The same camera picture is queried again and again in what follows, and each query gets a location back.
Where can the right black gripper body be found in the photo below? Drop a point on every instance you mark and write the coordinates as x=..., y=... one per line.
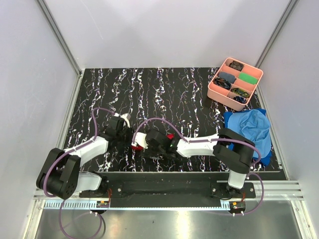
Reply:
x=158, y=151

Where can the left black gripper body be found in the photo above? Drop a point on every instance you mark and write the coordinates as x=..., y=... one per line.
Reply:
x=125, y=137

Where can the red cloth napkin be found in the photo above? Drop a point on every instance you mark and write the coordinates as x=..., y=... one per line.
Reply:
x=157, y=141

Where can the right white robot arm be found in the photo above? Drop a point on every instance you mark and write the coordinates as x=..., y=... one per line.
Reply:
x=232, y=149

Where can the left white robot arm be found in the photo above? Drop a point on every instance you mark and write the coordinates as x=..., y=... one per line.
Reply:
x=60, y=175

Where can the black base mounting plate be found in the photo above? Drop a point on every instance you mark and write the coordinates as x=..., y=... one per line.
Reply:
x=123, y=184

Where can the multicolour bands left compartment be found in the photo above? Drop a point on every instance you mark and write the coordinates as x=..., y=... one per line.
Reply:
x=221, y=82

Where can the multicolour bands compartment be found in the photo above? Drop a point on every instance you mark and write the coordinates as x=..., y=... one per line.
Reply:
x=241, y=92
x=221, y=82

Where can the multicolour bands front compartment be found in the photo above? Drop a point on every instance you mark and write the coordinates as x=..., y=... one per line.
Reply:
x=241, y=92

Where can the grey-blue cloth in tray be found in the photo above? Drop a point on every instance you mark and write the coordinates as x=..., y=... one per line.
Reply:
x=227, y=76

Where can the pink divided organizer tray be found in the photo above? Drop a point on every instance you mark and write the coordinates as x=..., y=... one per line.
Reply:
x=228, y=98

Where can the light blue bucket hat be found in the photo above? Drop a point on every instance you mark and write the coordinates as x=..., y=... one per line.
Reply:
x=238, y=122

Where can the dark blue cloth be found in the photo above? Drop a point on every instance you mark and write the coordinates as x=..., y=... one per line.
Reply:
x=264, y=159

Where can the dark patterned item in tray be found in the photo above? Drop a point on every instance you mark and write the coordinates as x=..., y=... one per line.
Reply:
x=236, y=65

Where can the green cloth in tray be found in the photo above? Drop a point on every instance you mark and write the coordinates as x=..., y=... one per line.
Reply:
x=248, y=78

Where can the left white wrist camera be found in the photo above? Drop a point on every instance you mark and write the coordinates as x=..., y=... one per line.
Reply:
x=126, y=118

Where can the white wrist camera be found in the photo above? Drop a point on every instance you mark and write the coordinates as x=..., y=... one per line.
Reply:
x=139, y=143
x=126, y=118

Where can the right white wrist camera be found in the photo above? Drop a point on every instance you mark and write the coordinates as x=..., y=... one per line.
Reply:
x=139, y=143

